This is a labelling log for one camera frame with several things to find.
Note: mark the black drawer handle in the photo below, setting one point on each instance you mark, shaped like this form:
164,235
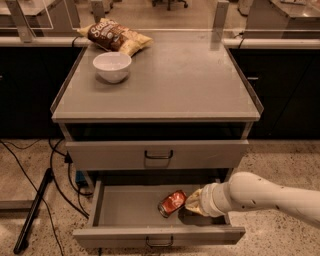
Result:
159,243
153,156

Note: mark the white horizontal rail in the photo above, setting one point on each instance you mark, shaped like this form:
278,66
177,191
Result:
228,42

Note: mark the grey top drawer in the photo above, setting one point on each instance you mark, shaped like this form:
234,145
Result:
139,155

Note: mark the black bar on floor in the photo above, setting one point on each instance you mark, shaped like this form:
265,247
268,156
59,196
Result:
22,242

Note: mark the grey open middle drawer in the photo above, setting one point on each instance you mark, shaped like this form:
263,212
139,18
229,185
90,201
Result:
123,216

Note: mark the red coke can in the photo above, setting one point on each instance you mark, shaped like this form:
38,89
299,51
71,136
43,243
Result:
171,203

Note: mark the grey post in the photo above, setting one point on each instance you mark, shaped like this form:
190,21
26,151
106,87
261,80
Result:
24,31
97,9
219,20

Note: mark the grey left post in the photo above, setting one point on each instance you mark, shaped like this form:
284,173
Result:
24,31

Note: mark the black middle drawer handle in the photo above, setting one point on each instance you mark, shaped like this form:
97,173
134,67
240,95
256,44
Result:
159,243

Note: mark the brown chip bag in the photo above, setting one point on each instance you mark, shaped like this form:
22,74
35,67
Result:
112,36

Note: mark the grey right post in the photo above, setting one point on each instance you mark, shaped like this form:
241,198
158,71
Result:
219,20

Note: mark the black top drawer handle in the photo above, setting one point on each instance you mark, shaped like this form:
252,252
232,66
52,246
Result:
153,156

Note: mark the grey drawer cabinet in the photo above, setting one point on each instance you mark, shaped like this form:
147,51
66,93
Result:
183,87

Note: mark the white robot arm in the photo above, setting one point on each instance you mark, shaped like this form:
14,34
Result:
245,191

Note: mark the white ceramic bowl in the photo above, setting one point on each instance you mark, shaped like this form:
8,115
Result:
113,67

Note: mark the grey middle post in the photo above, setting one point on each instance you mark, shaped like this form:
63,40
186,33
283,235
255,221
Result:
97,9

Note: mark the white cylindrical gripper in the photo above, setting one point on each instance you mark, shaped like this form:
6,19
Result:
208,200

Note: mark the blue object under cabinet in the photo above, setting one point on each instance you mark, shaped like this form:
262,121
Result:
80,179

